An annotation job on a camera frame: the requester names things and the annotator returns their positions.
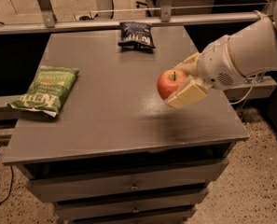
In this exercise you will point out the dark blue chip bag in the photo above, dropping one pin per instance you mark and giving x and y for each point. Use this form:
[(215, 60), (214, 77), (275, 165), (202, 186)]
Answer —
[(136, 35)]

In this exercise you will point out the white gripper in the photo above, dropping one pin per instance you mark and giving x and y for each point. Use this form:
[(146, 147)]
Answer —
[(218, 62)]

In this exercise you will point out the green jalapeno chip bag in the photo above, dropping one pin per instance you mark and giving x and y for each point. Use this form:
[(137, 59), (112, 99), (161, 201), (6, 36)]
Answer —
[(48, 91)]

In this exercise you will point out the grey drawer cabinet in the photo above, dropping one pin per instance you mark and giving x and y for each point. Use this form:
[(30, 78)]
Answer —
[(117, 154)]

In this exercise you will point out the red apple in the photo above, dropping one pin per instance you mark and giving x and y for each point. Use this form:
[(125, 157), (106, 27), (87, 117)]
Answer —
[(169, 81)]

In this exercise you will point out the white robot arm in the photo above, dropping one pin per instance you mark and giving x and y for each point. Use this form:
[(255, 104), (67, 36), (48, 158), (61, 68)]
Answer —
[(254, 48)]

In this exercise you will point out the grey metal railing frame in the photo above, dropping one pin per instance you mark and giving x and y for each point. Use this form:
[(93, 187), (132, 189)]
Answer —
[(52, 16)]

